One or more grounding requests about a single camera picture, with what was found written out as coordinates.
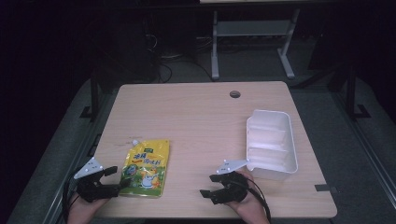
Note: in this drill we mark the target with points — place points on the yellow spouted drink pouch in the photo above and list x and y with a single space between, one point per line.
146 168

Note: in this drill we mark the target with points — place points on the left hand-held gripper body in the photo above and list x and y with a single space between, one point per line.
90 186

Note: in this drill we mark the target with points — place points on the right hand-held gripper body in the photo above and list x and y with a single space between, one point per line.
235 186

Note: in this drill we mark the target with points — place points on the white plastic bin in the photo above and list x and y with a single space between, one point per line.
269 143

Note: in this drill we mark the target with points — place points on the black metal stand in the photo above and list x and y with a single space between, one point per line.
94 96
351 93

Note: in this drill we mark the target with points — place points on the white metal frame desk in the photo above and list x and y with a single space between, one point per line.
252 28

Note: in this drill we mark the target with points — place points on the person's right hand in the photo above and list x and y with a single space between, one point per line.
250 208

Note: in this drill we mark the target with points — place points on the person's left hand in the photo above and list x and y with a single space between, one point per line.
79 210

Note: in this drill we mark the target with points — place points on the black tape strip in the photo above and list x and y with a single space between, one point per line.
322 187

